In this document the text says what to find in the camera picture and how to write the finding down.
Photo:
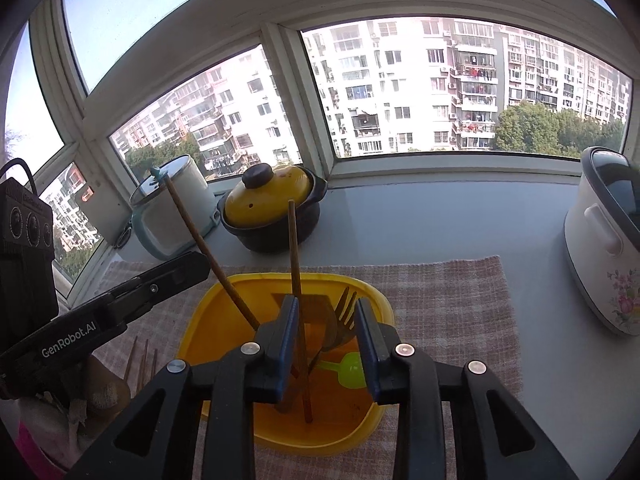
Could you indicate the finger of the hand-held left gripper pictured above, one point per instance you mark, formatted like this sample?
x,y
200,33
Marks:
x,y
165,280

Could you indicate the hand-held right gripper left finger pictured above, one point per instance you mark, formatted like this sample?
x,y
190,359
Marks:
x,y
292,340

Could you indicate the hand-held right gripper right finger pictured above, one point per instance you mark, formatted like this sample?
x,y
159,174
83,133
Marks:
x,y
362,345

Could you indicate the metal fork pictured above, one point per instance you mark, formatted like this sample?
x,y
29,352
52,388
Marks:
x,y
345,320

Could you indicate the yellow plastic container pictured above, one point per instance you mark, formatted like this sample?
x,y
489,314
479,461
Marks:
x,y
345,420

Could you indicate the small green plastic spoon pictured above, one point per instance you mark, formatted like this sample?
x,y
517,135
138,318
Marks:
x,y
350,372

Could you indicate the white and green electric pot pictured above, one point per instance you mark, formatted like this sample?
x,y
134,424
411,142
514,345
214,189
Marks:
x,y
160,230

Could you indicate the pink plaid cloth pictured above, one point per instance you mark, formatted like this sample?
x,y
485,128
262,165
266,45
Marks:
x,y
440,310

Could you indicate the brown rounded object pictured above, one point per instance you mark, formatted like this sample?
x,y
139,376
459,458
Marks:
x,y
107,385

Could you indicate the black casserole with yellow lid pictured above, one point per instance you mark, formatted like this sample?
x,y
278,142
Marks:
x,y
270,200

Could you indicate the pink object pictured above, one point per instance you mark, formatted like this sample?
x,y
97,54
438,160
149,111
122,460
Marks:
x,y
32,445

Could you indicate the white floral rice cooker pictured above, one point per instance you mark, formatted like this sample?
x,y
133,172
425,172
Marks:
x,y
595,260

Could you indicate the white window frame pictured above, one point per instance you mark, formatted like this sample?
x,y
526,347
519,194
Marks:
x,y
282,90

